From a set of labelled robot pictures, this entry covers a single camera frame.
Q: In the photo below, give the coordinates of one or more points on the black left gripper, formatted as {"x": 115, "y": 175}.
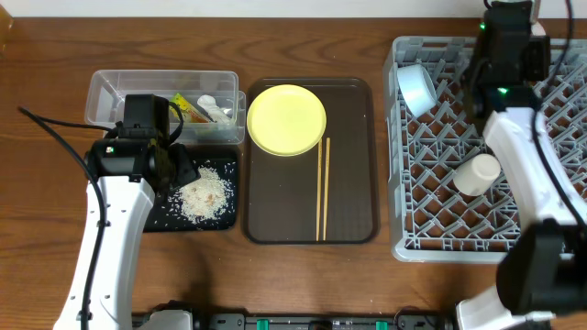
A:
{"x": 182, "y": 166}

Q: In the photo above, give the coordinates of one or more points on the wooden chopstick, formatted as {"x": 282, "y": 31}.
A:
{"x": 326, "y": 188}
{"x": 318, "y": 188}

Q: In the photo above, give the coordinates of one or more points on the yellow green snack wrapper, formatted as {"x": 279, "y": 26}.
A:
{"x": 189, "y": 112}

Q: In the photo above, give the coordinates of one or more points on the crumpled white napkin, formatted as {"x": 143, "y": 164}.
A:
{"x": 208, "y": 103}

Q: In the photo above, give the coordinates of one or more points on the yellow plate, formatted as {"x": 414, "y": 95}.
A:
{"x": 286, "y": 120}

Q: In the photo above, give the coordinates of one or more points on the dark brown serving tray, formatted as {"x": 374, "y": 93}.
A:
{"x": 280, "y": 200}

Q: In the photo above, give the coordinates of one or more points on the grey dishwasher rack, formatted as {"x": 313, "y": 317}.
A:
{"x": 431, "y": 221}

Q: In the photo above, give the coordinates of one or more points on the clear plastic bin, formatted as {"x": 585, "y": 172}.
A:
{"x": 109, "y": 88}

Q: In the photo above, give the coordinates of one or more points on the light blue bowl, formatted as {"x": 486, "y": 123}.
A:
{"x": 417, "y": 89}

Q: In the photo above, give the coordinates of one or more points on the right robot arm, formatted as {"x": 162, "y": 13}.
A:
{"x": 544, "y": 274}

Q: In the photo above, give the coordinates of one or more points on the black tray bin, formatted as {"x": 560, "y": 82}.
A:
{"x": 222, "y": 158}

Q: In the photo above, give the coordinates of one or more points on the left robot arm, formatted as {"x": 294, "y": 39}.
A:
{"x": 124, "y": 177}

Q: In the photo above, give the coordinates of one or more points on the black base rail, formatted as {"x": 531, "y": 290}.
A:
{"x": 407, "y": 318}

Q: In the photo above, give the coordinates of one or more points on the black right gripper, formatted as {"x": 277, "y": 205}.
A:
{"x": 473, "y": 104}

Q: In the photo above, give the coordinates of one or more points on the pale green cup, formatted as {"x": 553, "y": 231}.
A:
{"x": 476, "y": 175}

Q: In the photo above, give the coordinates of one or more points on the pile of rice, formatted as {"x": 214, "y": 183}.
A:
{"x": 209, "y": 201}

